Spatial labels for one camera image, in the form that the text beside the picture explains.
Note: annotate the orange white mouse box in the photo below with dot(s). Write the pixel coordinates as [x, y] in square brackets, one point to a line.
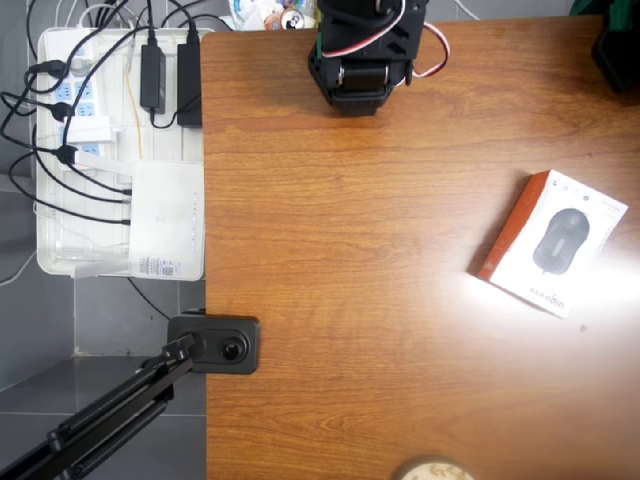
[575, 235]

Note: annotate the black power plug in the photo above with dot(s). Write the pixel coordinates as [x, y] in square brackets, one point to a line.
[52, 68]
[65, 154]
[63, 111]

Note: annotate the slim black power adapter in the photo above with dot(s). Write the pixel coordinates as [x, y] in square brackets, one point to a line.
[153, 77]

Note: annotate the black stand clamp base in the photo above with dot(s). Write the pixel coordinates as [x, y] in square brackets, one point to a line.
[235, 350]

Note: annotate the round wooden coaster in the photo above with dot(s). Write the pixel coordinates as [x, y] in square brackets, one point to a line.
[434, 471]

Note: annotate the white printed plastic bag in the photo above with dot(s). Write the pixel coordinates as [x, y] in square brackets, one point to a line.
[250, 12]

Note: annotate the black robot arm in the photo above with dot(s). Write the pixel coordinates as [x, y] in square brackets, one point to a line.
[361, 102]

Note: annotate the white charger plug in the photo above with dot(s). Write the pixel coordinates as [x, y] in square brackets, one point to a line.
[89, 130]

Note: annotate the white router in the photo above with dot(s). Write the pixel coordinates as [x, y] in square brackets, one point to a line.
[162, 220]

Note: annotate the white power strip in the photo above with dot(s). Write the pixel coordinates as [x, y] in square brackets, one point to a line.
[85, 92]

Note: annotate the green clamp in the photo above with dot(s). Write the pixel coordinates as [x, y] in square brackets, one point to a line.
[587, 7]

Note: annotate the drink can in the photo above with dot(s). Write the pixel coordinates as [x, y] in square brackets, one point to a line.
[293, 20]

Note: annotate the wide black power adapter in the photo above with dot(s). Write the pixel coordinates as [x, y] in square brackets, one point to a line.
[189, 85]

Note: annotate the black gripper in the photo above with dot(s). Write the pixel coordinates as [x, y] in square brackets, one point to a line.
[363, 76]

